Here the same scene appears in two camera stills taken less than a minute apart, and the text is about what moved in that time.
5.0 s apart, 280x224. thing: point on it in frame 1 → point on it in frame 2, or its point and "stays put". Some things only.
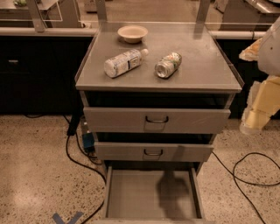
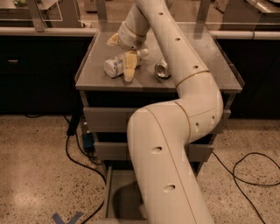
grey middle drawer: (152, 151) stays put
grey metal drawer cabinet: (156, 94) stays put
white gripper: (270, 53) → (129, 38)
